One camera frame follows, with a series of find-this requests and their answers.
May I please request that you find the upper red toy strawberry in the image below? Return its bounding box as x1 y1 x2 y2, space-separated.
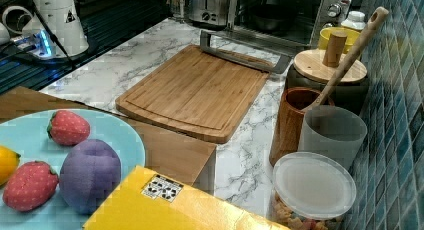
47 110 91 146

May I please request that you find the brown wooden utensil cup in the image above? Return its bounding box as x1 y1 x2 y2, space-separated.
269 87 320 166

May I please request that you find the clear jar with white lid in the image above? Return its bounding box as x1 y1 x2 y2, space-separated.
268 152 356 230

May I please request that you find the lower red toy strawberry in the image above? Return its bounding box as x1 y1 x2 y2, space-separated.
2 161 59 212

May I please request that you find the wooden spoon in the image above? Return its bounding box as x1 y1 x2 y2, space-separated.
303 6 389 112

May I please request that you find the dark jar with wooden lid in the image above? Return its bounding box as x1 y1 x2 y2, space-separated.
285 47 368 114

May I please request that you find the grey cup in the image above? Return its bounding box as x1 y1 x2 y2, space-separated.
298 105 368 170

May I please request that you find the silver toaster oven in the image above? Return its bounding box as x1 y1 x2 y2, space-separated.
227 0 353 50

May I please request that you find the yellow bowl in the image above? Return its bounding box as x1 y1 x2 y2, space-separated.
318 27 360 54

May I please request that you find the purple toy plum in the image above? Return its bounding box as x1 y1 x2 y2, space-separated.
59 139 121 214

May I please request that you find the red toy strawberry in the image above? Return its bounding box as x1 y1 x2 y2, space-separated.
2 161 59 212
47 110 91 146

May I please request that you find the bamboo cutting board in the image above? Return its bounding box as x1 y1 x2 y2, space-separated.
115 45 269 144

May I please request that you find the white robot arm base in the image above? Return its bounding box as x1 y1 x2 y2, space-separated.
23 0 89 60

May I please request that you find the white bottle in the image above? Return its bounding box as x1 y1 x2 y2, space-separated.
341 11 366 31

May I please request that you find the yellow toy lemon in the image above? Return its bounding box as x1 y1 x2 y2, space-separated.
0 146 21 185

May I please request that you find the yellow cardboard box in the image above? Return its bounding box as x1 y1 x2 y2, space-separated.
83 166 289 230

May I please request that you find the silver toaster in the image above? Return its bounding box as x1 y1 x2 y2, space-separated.
188 0 230 27

